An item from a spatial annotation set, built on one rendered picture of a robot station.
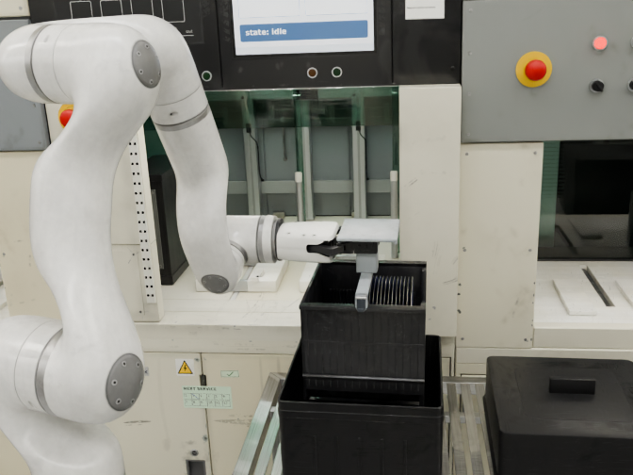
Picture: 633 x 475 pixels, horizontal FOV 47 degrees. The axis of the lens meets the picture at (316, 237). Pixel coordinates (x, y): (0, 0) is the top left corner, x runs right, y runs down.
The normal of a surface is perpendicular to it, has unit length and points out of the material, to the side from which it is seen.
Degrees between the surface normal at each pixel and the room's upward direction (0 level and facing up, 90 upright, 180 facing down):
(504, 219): 90
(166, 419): 90
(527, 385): 0
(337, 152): 90
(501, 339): 90
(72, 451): 30
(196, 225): 76
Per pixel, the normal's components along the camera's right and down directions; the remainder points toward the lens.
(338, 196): -0.11, 0.31
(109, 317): 0.81, -0.38
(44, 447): 0.25, -0.61
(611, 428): -0.04, -0.95
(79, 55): -0.41, -0.02
